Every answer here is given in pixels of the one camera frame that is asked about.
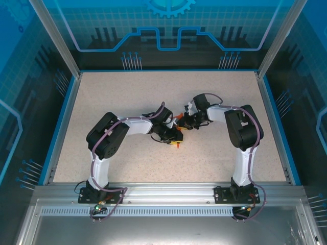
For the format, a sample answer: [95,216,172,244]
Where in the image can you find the wide aluminium base rail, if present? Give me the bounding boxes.
[33,182,306,205]

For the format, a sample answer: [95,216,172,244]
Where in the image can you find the aluminium side rail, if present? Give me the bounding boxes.
[255,71,302,186]
[42,72,83,186]

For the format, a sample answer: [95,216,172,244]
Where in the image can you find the slotted metal strip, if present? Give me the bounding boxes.
[40,207,240,215]

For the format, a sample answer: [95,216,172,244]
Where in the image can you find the orange paper sheet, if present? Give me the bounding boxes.
[175,113,184,152]

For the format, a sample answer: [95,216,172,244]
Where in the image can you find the aluminium frame post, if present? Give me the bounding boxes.
[28,0,83,79]
[256,0,305,79]

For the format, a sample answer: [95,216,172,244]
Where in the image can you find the steel shelf plate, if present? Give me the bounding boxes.
[15,199,322,245]

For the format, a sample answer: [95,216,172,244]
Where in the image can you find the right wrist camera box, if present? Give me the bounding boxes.
[183,101,196,115]

